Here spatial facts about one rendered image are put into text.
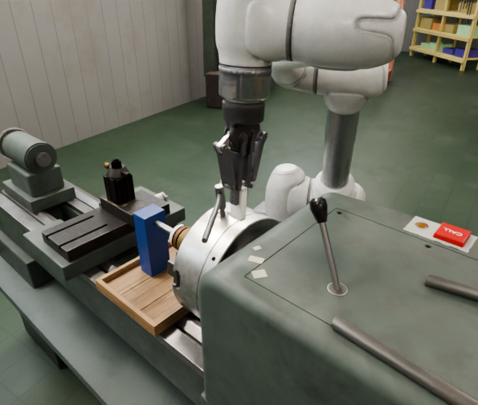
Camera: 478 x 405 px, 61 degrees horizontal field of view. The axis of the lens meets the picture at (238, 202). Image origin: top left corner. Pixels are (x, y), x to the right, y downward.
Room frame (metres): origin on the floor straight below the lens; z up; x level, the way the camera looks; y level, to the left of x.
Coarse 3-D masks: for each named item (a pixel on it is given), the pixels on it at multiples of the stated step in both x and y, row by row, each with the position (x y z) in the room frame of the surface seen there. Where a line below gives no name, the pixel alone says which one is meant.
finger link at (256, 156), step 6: (264, 132) 0.74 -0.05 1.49; (264, 138) 0.73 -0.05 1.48; (258, 144) 0.73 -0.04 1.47; (258, 150) 0.72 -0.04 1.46; (252, 156) 0.72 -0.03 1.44; (258, 156) 0.72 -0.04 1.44; (252, 162) 0.72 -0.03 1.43; (258, 162) 0.72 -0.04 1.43; (252, 168) 0.72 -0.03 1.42; (258, 168) 0.72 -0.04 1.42; (252, 174) 0.71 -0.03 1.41; (252, 180) 0.71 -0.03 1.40
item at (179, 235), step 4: (180, 228) 0.97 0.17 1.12; (184, 228) 0.97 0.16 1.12; (188, 228) 0.96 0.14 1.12; (176, 232) 0.96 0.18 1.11; (180, 232) 0.96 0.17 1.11; (184, 232) 0.95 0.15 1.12; (172, 236) 0.96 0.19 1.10; (176, 236) 0.95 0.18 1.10; (180, 236) 0.94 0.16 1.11; (184, 236) 0.94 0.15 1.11; (172, 240) 0.95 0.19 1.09; (176, 240) 0.95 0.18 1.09; (180, 240) 0.93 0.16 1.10; (172, 244) 0.96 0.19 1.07; (176, 244) 0.94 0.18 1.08; (180, 244) 0.93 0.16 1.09; (176, 248) 0.95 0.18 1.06
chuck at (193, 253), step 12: (228, 204) 0.91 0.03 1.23; (204, 216) 0.85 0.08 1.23; (192, 228) 0.82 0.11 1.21; (204, 228) 0.81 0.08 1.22; (216, 228) 0.80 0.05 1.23; (228, 228) 0.80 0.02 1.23; (192, 240) 0.79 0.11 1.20; (216, 240) 0.77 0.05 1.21; (180, 252) 0.78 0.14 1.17; (192, 252) 0.77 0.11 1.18; (204, 252) 0.75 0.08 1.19; (180, 264) 0.77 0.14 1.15; (192, 264) 0.75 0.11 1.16; (192, 276) 0.73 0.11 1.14; (180, 288) 0.75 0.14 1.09; (192, 288) 0.72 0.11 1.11; (180, 300) 0.76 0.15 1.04; (192, 300) 0.72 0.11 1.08; (192, 312) 0.75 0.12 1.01
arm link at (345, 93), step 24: (336, 72) 1.12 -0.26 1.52; (360, 72) 1.11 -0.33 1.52; (384, 72) 1.12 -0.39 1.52; (336, 96) 1.14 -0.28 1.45; (360, 96) 1.12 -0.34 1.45; (336, 120) 1.21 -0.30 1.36; (336, 144) 1.25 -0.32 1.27; (336, 168) 1.29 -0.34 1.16; (312, 192) 1.41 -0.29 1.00; (336, 192) 1.34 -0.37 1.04; (360, 192) 1.38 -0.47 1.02
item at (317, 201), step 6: (312, 198) 0.64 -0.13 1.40; (318, 198) 0.62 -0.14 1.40; (324, 198) 0.63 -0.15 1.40; (312, 204) 0.62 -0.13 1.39; (318, 204) 0.62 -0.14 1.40; (324, 204) 0.62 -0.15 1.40; (312, 210) 0.62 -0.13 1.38; (318, 210) 0.61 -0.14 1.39; (324, 210) 0.61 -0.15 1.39; (318, 216) 0.61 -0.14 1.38; (324, 216) 0.61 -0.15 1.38; (318, 222) 0.61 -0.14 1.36; (324, 222) 0.61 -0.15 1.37
